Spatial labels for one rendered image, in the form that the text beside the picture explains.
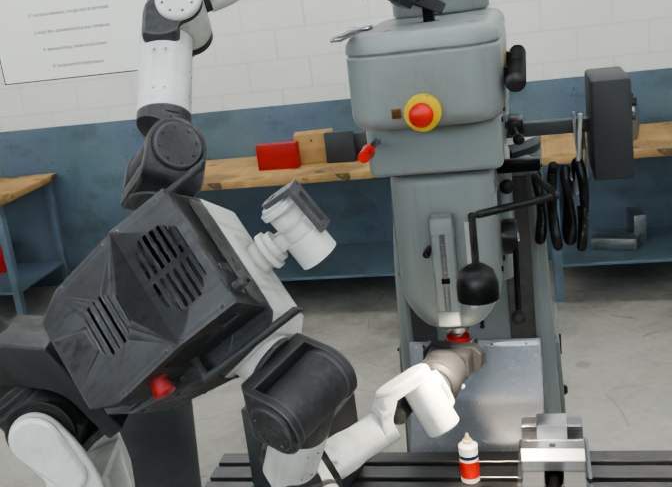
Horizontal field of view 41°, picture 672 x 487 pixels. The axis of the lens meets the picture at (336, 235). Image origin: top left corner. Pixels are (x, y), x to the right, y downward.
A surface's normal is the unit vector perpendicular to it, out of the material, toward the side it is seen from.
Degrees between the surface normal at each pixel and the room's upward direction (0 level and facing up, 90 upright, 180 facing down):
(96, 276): 74
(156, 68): 55
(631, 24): 90
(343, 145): 90
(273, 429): 104
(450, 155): 90
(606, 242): 90
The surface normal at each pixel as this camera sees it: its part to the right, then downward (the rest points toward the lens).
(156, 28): -0.04, -0.33
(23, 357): 0.02, 0.28
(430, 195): -0.19, 0.29
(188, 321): -0.31, -0.15
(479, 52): 0.29, 0.23
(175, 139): 0.44, -0.31
